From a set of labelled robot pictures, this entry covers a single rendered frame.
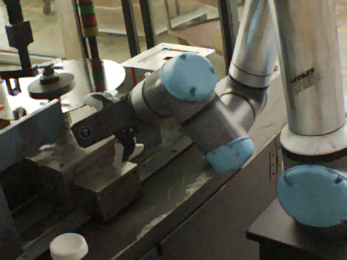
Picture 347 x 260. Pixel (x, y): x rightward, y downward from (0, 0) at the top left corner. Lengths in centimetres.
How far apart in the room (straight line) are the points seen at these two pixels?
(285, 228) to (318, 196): 24
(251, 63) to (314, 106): 19
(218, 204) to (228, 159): 43
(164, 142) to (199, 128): 48
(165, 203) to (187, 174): 11
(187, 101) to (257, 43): 16
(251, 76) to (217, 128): 13
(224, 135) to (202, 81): 9
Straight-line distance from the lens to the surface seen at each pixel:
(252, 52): 87
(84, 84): 117
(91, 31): 144
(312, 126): 73
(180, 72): 77
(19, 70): 112
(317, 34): 69
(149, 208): 108
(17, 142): 94
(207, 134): 81
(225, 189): 125
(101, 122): 92
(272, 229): 98
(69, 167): 107
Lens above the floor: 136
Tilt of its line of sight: 26 degrees down
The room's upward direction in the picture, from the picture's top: 10 degrees counter-clockwise
